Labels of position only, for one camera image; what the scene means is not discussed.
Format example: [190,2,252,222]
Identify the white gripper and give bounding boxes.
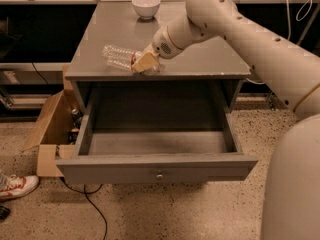
[131,24,183,73]

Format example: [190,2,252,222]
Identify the clear plastic water bottle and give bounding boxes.
[102,45,160,74]

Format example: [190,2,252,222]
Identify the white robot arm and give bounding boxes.
[132,0,320,240]

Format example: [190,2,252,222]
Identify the grey open top drawer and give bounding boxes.
[55,83,259,186]

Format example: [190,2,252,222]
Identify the silver drawer knob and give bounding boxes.
[156,172,164,180]

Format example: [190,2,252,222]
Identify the white ceramic bowl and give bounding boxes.
[132,0,161,19]

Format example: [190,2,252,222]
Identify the grey wooden cabinet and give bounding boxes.
[67,2,249,132]

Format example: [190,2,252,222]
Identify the cans inside cardboard box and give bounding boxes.
[69,108,83,145]

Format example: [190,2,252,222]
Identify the brown cardboard box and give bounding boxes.
[22,65,79,177]

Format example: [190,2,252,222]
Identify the white and red sneaker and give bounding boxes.
[0,174,39,201]

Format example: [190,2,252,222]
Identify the black shoe tip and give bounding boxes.
[0,206,10,221]

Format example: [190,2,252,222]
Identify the black floor cable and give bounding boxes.
[59,177,109,240]

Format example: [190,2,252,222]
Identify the white hanging cable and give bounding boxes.
[245,0,320,86]

